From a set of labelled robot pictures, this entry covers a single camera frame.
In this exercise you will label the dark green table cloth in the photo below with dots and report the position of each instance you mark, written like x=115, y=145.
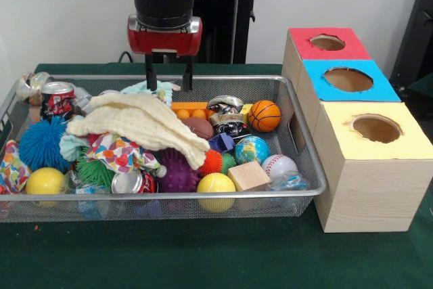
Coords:
x=203, y=255
x=423, y=92

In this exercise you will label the white baseball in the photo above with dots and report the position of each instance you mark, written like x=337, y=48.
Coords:
x=279, y=165

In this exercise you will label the blue spiky rubber ball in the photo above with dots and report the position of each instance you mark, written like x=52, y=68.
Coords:
x=42, y=145

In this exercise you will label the mint green knitted cloth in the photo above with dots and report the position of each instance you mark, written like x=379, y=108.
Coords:
x=135, y=88

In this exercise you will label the colourful dotted cloth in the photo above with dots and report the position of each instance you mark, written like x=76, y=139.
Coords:
x=118, y=153

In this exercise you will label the green spiky rubber ball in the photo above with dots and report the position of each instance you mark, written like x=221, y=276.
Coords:
x=94, y=170

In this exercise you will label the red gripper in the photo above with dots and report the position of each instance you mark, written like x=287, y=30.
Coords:
x=165, y=42

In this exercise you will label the plain yellow ball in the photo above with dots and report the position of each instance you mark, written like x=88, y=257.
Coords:
x=44, y=182

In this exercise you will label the cream knitted cloth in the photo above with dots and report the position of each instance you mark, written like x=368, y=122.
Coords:
x=142, y=123

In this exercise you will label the black stand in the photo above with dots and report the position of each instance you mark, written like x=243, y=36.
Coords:
x=419, y=32

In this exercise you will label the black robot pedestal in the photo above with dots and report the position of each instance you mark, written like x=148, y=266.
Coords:
x=230, y=15

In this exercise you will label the silver mesh bin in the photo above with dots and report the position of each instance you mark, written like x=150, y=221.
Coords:
x=20, y=211

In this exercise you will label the wooden box with three holes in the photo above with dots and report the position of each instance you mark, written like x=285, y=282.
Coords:
x=372, y=194

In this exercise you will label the wooden block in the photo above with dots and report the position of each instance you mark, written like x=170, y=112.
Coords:
x=248, y=175

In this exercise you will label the yellow ball with seam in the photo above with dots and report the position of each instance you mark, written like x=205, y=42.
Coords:
x=216, y=187

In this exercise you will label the orange basketball toy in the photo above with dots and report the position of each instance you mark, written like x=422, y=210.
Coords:
x=264, y=115

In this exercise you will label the crushed red soda can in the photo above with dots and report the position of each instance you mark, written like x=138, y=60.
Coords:
x=133, y=182

